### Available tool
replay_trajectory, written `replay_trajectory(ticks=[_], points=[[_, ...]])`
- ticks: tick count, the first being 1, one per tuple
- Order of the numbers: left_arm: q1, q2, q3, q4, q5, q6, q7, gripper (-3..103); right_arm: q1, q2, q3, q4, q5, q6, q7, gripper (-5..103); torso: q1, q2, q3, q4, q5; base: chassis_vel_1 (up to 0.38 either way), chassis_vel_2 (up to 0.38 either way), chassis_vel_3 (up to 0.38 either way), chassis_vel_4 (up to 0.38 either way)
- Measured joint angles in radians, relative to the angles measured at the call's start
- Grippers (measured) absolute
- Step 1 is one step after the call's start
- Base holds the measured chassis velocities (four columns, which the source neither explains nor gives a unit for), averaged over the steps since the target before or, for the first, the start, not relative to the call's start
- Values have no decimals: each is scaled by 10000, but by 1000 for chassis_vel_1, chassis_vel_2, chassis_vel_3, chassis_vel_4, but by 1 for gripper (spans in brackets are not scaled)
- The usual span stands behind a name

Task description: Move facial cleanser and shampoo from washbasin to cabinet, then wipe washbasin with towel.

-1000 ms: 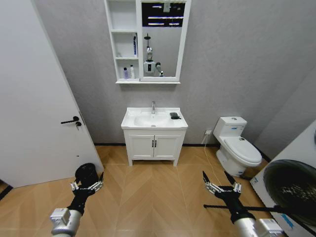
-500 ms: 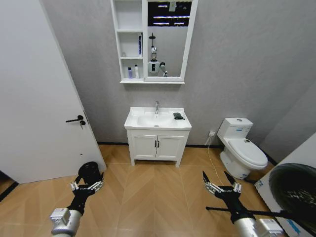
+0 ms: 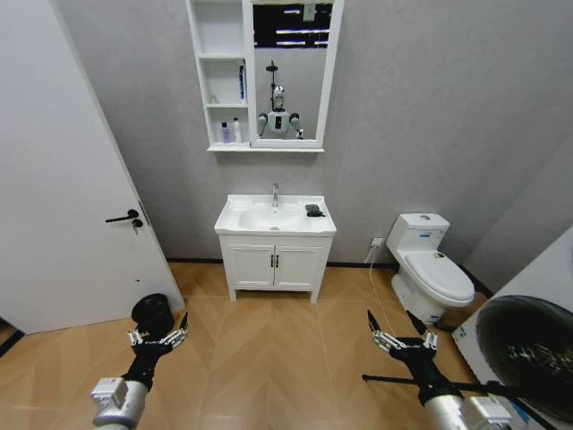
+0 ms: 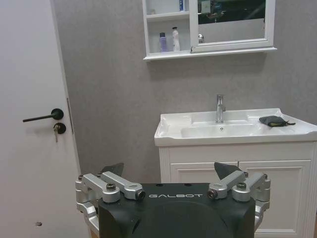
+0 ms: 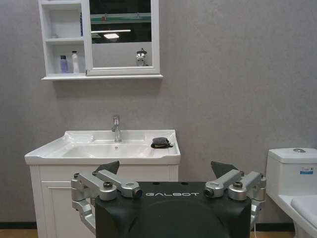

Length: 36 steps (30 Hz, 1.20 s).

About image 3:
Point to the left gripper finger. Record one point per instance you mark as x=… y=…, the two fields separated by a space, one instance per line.
x=134 y=337
x=182 y=329

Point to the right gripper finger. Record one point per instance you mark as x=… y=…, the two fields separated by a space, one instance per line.
x=427 y=339
x=380 y=338

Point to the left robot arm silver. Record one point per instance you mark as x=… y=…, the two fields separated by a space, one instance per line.
x=117 y=403

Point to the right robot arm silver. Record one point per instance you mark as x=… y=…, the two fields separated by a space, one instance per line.
x=456 y=414

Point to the white vanity cabinet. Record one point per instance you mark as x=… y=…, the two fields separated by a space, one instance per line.
x=250 y=269

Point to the white washbasin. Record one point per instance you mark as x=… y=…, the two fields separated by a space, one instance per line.
x=268 y=221

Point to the dark folded towel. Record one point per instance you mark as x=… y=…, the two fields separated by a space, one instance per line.
x=314 y=210

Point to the cabinet mirror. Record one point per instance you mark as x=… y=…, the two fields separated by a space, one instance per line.
x=291 y=89

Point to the black trash bin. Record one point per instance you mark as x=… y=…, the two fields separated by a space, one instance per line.
x=154 y=311

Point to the white toilet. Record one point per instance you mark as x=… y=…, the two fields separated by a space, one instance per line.
x=430 y=269

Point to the dark round washer door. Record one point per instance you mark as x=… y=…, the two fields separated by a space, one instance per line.
x=528 y=354

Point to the black door lock with key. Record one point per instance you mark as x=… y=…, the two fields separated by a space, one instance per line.
x=136 y=224

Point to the white washing machine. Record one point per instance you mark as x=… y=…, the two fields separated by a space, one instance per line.
x=528 y=277

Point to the chrome faucet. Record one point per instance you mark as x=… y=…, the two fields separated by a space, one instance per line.
x=275 y=195

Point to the white door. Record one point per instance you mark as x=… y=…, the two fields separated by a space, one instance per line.
x=49 y=179

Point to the purple bottle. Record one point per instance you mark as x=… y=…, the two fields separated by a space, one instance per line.
x=224 y=133

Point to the white bottle black cap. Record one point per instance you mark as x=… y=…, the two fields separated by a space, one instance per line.
x=237 y=132

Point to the blue tube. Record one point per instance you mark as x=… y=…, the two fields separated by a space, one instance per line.
x=242 y=85

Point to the white wall socket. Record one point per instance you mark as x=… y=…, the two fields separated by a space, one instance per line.
x=376 y=243

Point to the white wall cabinet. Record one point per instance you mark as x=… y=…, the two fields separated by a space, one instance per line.
x=219 y=31

